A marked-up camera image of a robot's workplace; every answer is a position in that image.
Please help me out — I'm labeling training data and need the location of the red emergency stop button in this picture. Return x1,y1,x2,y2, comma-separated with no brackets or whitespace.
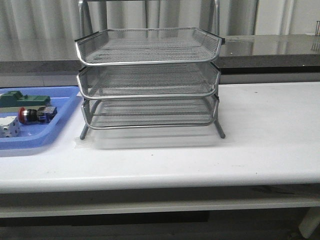
18,106,58,125

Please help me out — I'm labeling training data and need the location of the dark grey back counter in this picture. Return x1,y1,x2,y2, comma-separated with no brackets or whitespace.
0,34,320,75

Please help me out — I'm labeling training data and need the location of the blue plastic tray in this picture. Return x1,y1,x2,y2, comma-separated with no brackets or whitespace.
0,86,82,150

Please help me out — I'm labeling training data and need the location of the green terminal block component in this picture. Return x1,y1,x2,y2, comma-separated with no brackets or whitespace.
0,90,51,108

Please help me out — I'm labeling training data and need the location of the silver mesh tray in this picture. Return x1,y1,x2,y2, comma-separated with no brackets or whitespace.
81,96,219,130
76,62,221,100
75,27,225,66

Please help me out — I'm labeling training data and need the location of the silver rack wire frame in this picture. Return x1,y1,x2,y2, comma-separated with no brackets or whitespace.
78,0,226,140

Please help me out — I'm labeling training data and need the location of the white table leg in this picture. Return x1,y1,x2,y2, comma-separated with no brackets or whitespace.
298,207,320,239

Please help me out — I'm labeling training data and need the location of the white grey electrical block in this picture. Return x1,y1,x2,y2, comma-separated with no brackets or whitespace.
0,116,21,138

